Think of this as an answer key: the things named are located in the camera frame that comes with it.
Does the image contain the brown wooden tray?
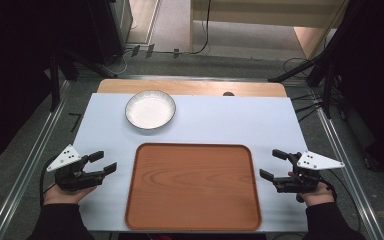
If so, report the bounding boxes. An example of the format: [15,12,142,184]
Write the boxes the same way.
[124,142,263,232]

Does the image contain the black tripod stand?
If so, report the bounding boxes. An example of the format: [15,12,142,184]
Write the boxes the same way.
[268,49,339,120]

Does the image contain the dark cabinet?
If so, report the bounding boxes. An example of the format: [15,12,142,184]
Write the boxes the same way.
[86,0,134,67]

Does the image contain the person's right hand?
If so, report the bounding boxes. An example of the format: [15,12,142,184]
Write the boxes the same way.
[295,181,336,208]

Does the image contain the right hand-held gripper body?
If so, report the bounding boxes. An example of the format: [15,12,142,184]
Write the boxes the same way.
[272,150,346,194]

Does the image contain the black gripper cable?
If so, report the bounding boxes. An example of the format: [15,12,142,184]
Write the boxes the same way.
[39,155,58,208]
[319,169,363,233]

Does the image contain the white table mat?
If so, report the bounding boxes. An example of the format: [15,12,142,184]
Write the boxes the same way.
[70,92,309,234]

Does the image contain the person's left hand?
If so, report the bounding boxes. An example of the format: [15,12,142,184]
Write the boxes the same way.
[43,183,97,206]

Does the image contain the white ribbed plate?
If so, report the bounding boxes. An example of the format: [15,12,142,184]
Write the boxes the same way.
[124,89,177,131]

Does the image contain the black floor cable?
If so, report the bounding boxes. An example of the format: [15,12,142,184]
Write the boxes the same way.
[123,0,213,56]

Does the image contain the light wooden cabinet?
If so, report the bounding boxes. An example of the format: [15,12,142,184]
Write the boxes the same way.
[189,0,348,60]

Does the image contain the silver floor rail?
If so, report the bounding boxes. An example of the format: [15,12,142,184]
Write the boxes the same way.
[315,107,384,240]
[0,79,72,240]

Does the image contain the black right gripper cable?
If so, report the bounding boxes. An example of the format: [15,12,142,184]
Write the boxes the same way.
[319,169,363,233]

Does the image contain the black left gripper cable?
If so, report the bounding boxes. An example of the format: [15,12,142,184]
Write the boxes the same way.
[39,155,58,208]

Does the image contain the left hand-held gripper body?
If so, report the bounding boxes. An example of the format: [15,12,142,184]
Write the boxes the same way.
[46,144,106,192]

